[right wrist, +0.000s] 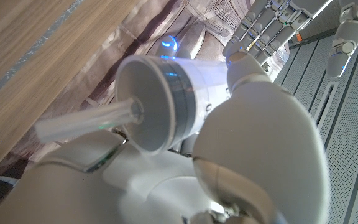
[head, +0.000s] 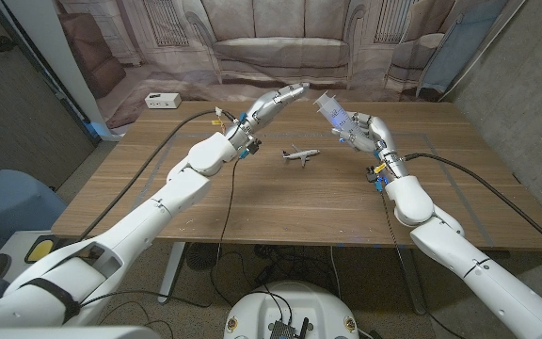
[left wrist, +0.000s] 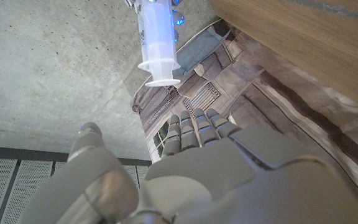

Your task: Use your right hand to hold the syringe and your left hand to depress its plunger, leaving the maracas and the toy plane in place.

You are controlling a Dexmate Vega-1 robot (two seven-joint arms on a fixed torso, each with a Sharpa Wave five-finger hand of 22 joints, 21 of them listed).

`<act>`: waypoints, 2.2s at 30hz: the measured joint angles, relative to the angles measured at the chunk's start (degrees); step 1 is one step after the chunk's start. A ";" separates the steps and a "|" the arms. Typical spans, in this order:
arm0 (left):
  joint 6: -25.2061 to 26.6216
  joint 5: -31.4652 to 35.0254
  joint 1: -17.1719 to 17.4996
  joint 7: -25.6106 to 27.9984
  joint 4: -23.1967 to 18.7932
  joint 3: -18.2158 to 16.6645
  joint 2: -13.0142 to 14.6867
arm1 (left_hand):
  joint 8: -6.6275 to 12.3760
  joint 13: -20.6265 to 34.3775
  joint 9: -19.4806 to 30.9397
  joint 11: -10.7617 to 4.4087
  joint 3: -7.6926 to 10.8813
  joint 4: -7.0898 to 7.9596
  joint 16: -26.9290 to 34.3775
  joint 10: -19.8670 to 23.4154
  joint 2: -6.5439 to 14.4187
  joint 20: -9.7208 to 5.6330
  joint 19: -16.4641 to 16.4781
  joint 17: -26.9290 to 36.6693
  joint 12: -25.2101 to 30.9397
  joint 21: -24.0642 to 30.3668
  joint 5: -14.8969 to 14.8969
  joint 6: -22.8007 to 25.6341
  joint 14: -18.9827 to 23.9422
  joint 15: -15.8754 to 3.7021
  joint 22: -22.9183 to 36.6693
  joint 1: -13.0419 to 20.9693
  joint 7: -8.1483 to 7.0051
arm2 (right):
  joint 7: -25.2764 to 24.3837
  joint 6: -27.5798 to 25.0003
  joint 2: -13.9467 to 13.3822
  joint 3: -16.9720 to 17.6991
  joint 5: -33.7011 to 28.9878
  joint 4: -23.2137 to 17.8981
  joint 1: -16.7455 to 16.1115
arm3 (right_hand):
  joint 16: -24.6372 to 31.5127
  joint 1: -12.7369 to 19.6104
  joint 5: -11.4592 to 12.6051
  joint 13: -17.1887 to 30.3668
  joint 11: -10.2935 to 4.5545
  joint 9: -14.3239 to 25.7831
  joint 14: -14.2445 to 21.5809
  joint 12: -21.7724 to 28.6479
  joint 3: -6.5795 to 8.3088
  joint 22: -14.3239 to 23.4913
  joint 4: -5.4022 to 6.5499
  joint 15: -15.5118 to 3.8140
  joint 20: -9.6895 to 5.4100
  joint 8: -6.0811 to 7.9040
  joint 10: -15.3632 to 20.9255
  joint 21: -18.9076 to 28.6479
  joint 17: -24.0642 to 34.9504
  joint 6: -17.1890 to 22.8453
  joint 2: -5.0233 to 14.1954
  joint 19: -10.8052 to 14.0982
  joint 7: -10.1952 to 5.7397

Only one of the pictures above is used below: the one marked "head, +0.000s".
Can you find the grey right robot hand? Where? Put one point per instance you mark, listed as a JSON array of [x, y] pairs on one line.
[[377, 134]]

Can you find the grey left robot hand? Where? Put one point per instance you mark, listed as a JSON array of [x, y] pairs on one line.
[[271, 104]]

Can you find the clear plastic syringe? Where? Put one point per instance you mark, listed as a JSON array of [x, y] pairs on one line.
[[332, 110]]

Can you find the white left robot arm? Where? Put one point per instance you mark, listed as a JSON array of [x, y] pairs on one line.
[[148, 216]]

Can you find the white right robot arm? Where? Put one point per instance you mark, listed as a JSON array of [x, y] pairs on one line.
[[414, 202]]

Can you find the white toy plane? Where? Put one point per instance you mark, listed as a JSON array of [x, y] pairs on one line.
[[301, 154]]

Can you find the grey tape outline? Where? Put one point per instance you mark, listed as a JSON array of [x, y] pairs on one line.
[[299, 135]]

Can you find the printed living room backdrop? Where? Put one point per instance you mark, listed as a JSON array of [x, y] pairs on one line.
[[280, 37]]

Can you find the white power box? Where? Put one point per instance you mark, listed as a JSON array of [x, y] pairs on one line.
[[163, 100]]

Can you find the grey table leg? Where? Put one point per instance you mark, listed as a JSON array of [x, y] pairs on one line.
[[412, 282]]

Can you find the black round floor fan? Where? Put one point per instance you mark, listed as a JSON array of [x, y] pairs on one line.
[[203, 256]]

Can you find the white table leg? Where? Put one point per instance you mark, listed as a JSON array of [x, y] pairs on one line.
[[170, 278]]

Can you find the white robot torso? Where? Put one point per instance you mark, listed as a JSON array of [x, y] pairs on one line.
[[261, 311]]

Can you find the yellow black foot pedal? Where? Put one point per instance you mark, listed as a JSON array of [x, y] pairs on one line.
[[43, 247]]

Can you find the blue padded chair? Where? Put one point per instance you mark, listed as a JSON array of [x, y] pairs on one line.
[[12, 202]]

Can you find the white pedal platform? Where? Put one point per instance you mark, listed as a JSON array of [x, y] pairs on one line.
[[14, 245]]

